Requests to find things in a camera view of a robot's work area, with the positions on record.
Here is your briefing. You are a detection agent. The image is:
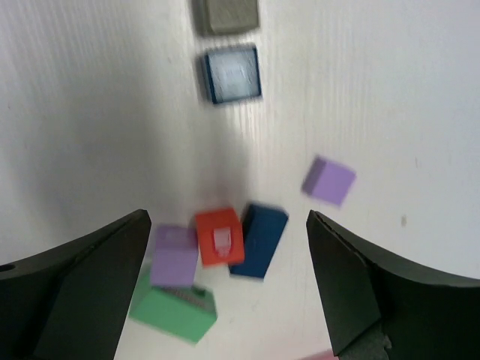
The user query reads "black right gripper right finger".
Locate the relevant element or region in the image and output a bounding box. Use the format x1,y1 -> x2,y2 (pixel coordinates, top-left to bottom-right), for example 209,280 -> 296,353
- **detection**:
307,211 -> 479,359

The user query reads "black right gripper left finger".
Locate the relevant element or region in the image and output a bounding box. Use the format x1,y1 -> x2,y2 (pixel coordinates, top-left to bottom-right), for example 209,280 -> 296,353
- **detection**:
1,209 -> 152,359

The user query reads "pink plastic bin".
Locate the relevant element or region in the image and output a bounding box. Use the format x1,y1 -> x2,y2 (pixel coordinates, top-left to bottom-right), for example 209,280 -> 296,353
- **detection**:
299,349 -> 338,360

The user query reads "purple wooden cube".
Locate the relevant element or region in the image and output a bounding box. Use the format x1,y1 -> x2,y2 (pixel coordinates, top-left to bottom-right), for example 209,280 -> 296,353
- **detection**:
150,224 -> 199,287
301,156 -> 356,206

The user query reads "small dark blue cube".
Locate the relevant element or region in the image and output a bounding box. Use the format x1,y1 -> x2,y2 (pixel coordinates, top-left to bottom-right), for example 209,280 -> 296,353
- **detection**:
196,43 -> 263,106

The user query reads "olive wooden cube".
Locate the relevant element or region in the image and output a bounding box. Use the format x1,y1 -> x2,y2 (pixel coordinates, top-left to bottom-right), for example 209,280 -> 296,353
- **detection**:
190,0 -> 260,37

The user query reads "green wooden block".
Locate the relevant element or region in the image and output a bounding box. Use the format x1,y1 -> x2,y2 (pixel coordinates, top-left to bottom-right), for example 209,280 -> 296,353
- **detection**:
129,268 -> 218,344

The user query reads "long dark blue block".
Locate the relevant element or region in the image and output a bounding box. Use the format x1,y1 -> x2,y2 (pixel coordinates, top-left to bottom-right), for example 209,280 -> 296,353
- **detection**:
229,202 -> 289,280

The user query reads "red wooden cube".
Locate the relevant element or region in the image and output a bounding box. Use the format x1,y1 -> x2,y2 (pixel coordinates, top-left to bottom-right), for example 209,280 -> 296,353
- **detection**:
194,207 -> 245,266

